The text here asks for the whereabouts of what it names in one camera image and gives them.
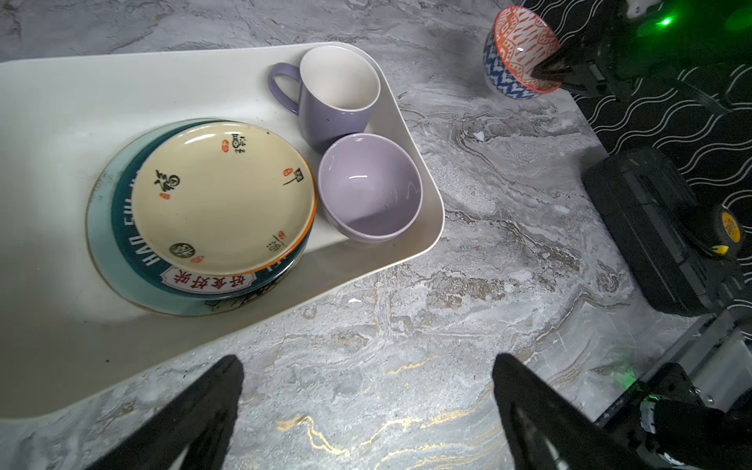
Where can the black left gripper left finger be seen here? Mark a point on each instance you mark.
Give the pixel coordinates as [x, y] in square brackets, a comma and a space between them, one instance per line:
[196, 426]

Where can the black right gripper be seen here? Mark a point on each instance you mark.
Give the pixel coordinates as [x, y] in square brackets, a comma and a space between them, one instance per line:
[651, 40]

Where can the white plastic bin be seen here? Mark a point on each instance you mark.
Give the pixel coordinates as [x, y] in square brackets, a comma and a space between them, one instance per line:
[65, 334]

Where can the blue patterned bowl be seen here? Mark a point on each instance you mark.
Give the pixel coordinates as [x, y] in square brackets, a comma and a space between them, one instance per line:
[519, 41]

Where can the lilac ceramic bowl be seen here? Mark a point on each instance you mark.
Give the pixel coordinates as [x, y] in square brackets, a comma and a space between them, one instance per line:
[369, 187]

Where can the white plate green rim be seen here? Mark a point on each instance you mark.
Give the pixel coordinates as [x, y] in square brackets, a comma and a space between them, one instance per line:
[152, 267]

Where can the yellow tape measure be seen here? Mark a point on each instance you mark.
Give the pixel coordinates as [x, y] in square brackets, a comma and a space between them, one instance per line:
[715, 230]

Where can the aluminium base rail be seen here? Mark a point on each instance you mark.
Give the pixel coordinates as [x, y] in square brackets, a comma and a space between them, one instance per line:
[716, 357]

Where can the cream plate with motifs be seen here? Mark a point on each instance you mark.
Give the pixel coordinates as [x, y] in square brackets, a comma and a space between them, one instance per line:
[192, 196]

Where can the mint green ceramic plate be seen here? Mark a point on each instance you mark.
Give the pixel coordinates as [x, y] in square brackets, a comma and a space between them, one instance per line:
[113, 265]

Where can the lilac mug white inside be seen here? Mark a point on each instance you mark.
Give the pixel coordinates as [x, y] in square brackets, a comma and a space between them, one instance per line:
[333, 92]

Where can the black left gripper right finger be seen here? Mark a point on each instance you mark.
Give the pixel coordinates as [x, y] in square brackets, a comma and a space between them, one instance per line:
[544, 431]

